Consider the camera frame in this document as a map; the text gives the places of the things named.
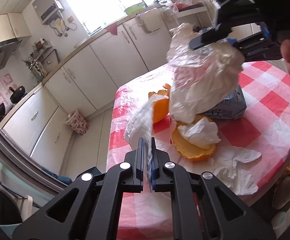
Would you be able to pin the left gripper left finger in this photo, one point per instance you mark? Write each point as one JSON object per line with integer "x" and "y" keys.
{"x": 133, "y": 182}

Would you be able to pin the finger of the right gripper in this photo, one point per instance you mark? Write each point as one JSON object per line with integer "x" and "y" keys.
{"x": 210, "y": 35}

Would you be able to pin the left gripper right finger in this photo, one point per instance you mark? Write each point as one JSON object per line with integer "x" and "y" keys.
{"x": 160, "y": 179}

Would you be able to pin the large orange peel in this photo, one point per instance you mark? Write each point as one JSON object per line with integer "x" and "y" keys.
{"x": 187, "y": 150}

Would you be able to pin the clear plastic bag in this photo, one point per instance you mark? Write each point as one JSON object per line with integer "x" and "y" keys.
{"x": 202, "y": 77}

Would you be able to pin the small orange peel piece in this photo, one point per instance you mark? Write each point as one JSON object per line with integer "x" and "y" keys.
{"x": 161, "y": 107}

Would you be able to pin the grey blue carton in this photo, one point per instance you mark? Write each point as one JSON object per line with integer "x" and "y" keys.
{"x": 231, "y": 107}

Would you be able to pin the white tissue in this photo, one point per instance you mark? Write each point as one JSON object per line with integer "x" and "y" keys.
{"x": 140, "y": 125}
{"x": 201, "y": 134}
{"x": 226, "y": 167}

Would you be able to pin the white kitchen cabinets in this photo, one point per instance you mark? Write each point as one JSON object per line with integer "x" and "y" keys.
{"x": 85, "y": 82}

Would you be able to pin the white shelf rack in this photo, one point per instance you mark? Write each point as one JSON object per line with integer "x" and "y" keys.
{"x": 200, "y": 16}

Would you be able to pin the plastic bag on rack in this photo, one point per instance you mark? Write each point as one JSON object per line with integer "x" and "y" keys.
{"x": 177, "y": 5}

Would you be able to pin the white tissue on peel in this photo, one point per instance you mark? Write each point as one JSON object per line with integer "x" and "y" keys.
{"x": 201, "y": 134}

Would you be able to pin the white tissue on table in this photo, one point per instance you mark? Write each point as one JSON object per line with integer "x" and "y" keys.
{"x": 226, "y": 167}

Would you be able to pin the floral waste basket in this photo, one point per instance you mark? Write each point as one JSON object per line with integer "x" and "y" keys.
{"x": 77, "y": 122}

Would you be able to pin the green basin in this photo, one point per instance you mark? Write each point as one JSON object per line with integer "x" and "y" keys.
{"x": 135, "y": 8}

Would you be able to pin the red white checkered tablecloth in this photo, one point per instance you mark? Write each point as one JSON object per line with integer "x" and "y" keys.
{"x": 264, "y": 127}

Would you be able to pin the black pot on stove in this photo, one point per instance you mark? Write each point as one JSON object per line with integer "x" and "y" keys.
{"x": 17, "y": 94}

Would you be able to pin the wall water heater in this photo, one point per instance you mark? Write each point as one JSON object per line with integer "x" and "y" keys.
{"x": 47, "y": 10}

